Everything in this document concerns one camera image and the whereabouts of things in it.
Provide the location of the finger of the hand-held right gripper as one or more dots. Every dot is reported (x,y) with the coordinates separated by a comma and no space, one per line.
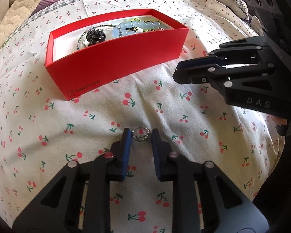
(196,76)
(198,62)

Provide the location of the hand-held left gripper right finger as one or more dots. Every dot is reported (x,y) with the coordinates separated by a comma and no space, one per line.
(156,150)

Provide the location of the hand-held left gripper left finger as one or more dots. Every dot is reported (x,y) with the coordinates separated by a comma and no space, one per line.
(126,150)

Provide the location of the red cardboard box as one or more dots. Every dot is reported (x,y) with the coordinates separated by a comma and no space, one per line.
(111,60)

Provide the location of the person's right hand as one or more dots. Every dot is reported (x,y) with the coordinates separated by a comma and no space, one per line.
(280,120)

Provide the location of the cherry print bedsheet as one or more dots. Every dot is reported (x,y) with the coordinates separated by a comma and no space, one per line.
(208,126)

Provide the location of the white crocheted cloth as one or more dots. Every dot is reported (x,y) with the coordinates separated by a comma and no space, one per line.
(232,2)

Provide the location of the dark cabinet with round holes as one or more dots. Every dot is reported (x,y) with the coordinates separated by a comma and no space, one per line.
(269,0)

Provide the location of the black pinecone-shaped hair clip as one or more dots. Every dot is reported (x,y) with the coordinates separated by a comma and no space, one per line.
(95,36)

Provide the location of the cream fleece blanket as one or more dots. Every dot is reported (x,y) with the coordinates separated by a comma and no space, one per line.
(14,9)

